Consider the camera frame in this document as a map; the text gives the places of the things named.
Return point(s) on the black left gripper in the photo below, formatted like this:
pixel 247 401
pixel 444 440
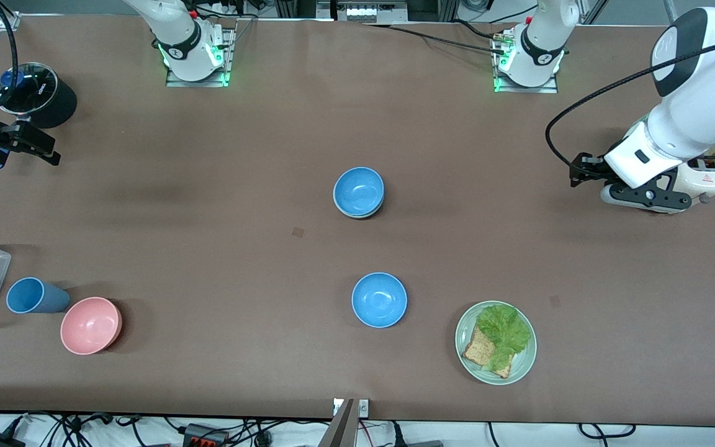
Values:
pixel 588 169

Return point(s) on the blue bowl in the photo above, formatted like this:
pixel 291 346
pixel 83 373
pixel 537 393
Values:
pixel 379 299
pixel 359 189

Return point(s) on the light green bowl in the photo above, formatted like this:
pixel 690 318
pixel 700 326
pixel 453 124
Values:
pixel 357 216

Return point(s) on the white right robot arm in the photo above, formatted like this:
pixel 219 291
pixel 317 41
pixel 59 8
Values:
pixel 184 43

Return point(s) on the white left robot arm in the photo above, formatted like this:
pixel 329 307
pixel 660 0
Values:
pixel 699 93

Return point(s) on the pink bowl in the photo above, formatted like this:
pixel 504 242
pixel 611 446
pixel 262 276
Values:
pixel 89 326

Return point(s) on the glass lid with blue knob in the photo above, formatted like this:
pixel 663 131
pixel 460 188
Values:
pixel 35 93

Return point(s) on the black round pot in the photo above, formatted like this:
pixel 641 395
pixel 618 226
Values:
pixel 66 102

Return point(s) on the white toaster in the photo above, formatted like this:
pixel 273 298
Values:
pixel 714 186

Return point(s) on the blue cup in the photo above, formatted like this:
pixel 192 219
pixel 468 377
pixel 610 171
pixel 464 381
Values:
pixel 38 297

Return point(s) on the green lettuce leaf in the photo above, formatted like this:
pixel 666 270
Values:
pixel 503 329

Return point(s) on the light green plate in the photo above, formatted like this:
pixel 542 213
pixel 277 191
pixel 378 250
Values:
pixel 522 366

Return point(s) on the brown bread slice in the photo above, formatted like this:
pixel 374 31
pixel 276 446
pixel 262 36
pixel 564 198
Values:
pixel 478 351

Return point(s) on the white power strip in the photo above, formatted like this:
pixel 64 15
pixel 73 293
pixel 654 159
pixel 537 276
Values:
pixel 360 11

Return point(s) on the black power adapter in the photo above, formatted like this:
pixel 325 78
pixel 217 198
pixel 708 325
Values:
pixel 0 441

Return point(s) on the black and orange adapter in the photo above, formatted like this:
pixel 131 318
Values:
pixel 205 436

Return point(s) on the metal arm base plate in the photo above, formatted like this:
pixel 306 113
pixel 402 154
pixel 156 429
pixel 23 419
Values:
pixel 550 88
pixel 174 79

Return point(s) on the white metal bracket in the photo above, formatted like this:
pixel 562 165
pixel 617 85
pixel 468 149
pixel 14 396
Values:
pixel 364 408

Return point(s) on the grey metal post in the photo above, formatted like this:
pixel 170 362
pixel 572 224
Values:
pixel 340 428

